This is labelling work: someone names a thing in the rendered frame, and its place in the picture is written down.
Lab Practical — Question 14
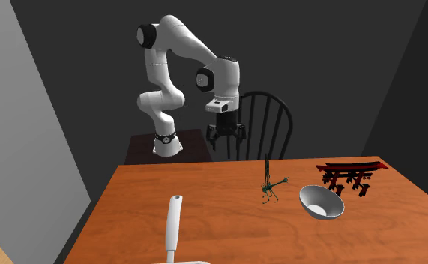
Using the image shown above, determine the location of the dark red robot stand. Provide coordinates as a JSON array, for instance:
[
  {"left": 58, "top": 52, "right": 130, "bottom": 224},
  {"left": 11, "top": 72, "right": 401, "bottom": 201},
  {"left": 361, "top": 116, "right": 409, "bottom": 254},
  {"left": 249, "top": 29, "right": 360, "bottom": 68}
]
[{"left": 124, "top": 128, "right": 214, "bottom": 166}]

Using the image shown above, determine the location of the white handled kitchen tool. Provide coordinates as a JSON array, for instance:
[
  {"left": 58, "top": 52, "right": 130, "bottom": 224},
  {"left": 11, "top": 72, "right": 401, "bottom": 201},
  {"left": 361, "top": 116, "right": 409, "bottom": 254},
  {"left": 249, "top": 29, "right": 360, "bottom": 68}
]
[{"left": 151, "top": 195, "right": 211, "bottom": 264}]

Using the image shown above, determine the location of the black wooden spindle chair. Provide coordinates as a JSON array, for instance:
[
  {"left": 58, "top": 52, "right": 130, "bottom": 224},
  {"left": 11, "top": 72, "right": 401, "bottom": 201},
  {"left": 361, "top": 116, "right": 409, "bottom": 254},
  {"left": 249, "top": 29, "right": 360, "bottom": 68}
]
[{"left": 226, "top": 91, "right": 294, "bottom": 162}]

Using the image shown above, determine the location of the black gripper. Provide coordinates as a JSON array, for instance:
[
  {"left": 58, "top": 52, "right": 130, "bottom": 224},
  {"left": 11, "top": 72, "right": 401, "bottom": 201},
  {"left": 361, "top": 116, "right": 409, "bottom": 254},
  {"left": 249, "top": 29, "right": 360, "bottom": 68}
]
[{"left": 205, "top": 111, "right": 247, "bottom": 152}]

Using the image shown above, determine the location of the white bowl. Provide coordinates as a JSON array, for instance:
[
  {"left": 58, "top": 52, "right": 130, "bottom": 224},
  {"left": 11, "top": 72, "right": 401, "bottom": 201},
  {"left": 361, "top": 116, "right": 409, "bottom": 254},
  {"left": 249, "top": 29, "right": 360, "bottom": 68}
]
[{"left": 298, "top": 184, "right": 346, "bottom": 221}]

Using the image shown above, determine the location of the green dragonfly figure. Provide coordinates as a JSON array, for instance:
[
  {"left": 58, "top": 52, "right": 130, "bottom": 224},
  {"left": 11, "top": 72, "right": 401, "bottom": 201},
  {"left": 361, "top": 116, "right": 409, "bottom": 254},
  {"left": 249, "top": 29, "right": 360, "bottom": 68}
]
[{"left": 260, "top": 153, "right": 290, "bottom": 205}]

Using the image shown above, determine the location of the red torii gate model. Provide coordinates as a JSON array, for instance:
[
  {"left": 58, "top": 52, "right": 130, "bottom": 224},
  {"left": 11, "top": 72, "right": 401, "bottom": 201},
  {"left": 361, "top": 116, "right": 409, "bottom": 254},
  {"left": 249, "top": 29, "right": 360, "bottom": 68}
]
[{"left": 315, "top": 160, "right": 390, "bottom": 199}]

